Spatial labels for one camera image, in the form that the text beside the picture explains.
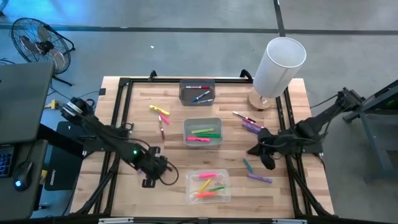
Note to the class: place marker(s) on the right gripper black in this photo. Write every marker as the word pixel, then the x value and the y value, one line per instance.
pixel 273 141

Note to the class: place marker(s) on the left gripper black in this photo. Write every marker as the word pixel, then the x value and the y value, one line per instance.
pixel 155 166

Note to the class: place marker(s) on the purple highlighter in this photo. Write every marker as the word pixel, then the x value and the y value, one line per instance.
pixel 259 178
pixel 139 171

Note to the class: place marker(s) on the teal highlighter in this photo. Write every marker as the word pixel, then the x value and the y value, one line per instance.
pixel 248 165

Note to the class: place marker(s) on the purple marker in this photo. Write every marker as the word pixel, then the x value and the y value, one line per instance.
pixel 250 125
pixel 251 130

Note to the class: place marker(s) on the pink highlighter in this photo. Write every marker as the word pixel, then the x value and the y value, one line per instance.
pixel 207 175
pixel 165 119

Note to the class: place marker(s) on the green highlighter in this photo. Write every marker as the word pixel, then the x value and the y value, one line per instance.
pixel 217 188

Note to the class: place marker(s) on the pink marker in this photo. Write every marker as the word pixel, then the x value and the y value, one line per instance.
pixel 198 139

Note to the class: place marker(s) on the long green marker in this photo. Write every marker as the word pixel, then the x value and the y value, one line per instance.
pixel 209 135

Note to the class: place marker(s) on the yellow highlighter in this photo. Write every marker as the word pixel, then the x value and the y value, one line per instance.
pixel 159 110
pixel 205 185

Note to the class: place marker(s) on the orange highlighter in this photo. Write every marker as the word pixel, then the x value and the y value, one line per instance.
pixel 206 194

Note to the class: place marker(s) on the light green marker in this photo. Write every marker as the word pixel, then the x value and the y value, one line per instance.
pixel 202 131

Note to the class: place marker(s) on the thin white blue marker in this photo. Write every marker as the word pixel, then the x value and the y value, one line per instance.
pixel 206 100

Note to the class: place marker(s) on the red marker with white cap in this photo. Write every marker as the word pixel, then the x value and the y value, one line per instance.
pixel 203 87

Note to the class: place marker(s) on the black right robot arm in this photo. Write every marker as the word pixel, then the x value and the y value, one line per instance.
pixel 323 118

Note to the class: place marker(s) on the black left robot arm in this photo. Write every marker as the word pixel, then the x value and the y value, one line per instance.
pixel 105 133

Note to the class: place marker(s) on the red and white marker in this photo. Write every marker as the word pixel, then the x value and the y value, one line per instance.
pixel 253 122

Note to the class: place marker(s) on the thin brown marker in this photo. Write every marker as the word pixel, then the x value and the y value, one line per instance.
pixel 161 130

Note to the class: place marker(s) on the black and white marker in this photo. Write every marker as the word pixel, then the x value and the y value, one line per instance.
pixel 241 115

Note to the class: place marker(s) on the frosted grey plastic bin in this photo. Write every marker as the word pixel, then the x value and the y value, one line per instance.
pixel 217 124

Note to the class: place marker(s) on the clear plastic bin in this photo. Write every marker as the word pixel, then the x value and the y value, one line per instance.
pixel 217 199

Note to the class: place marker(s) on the silver aluminium bar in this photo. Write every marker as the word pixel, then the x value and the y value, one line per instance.
pixel 289 221
pixel 115 221

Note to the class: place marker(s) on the dark smoked plastic bin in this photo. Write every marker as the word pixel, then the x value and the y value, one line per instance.
pixel 186 99

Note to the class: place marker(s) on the black flat case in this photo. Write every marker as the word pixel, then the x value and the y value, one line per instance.
pixel 62 171

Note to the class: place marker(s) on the black square tag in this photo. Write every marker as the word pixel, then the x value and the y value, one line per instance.
pixel 102 91

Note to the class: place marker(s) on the white lamp with wooden base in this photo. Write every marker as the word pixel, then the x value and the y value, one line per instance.
pixel 280 68

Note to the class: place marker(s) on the yellow connector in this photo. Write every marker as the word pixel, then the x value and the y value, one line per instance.
pixel 52 104

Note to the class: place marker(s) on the dark metal side table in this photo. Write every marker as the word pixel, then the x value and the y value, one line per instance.
pixel 379 140

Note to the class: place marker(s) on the black computer mouse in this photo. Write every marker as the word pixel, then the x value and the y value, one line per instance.
pixel 22 177

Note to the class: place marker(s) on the black desk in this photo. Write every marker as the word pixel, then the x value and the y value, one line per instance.
pixel 18 205

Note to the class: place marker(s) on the grey desk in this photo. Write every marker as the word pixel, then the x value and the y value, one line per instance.
pixel 25 102

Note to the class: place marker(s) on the black keyboard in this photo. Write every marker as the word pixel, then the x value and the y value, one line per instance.
pixel 6 161

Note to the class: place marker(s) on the black floor fan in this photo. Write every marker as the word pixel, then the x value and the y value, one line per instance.
pixel 40 46

